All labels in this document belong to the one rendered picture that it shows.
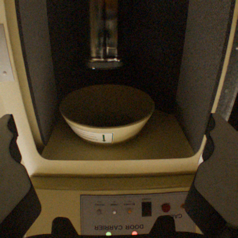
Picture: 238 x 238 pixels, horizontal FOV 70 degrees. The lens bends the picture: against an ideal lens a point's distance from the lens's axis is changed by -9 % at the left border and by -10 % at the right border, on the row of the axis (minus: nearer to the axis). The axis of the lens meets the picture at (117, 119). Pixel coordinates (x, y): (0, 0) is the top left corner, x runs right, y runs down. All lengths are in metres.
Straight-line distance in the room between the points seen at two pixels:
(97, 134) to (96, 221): 0.14
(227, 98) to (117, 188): 0.21
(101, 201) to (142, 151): 0.11
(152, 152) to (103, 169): 0.09
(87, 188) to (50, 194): 0.06
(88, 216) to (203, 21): 0.35
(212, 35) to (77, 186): 0.30
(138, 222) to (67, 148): 0.17
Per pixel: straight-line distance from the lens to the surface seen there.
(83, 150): 0.32
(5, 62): 0.25
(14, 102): 0.27
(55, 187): 0.33
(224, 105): 0.29
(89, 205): 0.32
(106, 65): 0.28
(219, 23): 0.27
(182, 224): 0.35
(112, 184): 0.32
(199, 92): 0.31
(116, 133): 0.29
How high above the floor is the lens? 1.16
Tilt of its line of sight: 32 degrees up
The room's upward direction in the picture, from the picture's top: 179 degrees counter-clockwise
